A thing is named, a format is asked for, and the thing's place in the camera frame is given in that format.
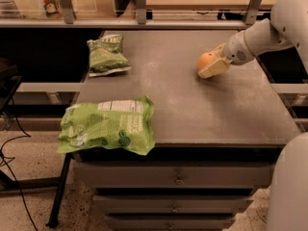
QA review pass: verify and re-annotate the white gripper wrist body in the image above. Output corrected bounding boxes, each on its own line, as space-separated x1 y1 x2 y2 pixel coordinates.
222 31 254 65

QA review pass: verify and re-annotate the black cable on floor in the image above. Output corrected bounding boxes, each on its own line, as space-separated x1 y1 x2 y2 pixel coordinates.
0 96 39 231

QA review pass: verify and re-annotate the black table leg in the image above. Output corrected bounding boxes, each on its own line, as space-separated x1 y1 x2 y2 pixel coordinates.
46 154 71 228

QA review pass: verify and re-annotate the metal shelf rail frame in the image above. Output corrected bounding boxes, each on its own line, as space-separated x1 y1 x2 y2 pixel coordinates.
0 0 276 29

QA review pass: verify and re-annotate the small green chip bag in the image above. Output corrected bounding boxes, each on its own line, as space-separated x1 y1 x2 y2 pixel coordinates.
87 35 131 77

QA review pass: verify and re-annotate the black equipment at left edge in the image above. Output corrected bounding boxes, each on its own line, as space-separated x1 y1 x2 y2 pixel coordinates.
0 58 21 114

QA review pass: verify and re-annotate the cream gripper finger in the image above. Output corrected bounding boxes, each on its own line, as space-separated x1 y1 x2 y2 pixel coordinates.
197 58 230 79
213 43 225 57

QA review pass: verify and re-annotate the large green snack bag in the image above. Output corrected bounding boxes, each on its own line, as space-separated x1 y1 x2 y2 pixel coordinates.
57 96 155 156

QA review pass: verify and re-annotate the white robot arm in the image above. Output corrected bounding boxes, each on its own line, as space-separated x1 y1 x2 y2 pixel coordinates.
197 0 308 231

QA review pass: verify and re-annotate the orange fruit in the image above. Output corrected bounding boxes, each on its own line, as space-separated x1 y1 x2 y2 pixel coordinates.
197 52 216 70

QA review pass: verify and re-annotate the grey drawer cabinet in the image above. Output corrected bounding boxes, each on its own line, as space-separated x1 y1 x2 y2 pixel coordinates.
76 31 299 231

